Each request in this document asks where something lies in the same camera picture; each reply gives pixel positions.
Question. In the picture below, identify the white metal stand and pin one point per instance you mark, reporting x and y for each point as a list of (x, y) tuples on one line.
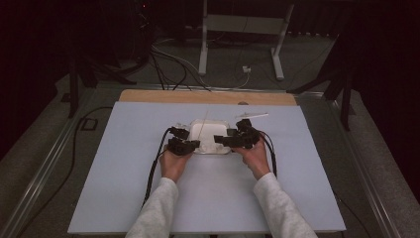
[(242, 24)]

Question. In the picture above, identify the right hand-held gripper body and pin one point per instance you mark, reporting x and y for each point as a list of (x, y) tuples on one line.
[(246, 138)]

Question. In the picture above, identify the person's left hand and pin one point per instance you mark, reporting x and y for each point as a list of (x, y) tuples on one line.
[(173, 165)]

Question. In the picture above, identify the dark equipment rack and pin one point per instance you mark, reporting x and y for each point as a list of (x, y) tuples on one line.
[(132, 29)]

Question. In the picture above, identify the pale blue table board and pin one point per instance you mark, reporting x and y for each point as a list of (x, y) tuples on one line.
[(132, 185)]

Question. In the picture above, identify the white food lumps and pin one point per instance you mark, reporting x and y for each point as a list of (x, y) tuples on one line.
[(209, 146)]

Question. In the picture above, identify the white square tray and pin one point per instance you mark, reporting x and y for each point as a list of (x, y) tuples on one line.
[(208, 130)]

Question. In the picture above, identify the person's right hand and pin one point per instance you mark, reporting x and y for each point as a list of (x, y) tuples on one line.
[(256, 160)]

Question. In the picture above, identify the black floor outlet box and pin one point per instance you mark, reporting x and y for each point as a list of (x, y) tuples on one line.
[(89, 124)]

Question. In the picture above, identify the white plug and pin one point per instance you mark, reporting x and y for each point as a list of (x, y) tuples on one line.
[(246, 69)]

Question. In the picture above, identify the thin white skewer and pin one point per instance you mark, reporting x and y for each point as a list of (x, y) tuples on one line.
[(203, 125)]

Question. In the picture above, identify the black tripod stand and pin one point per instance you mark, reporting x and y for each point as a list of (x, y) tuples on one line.
[(74, 86), (345, 99)]

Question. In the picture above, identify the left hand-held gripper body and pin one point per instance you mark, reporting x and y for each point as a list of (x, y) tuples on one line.
[(180, 147)]

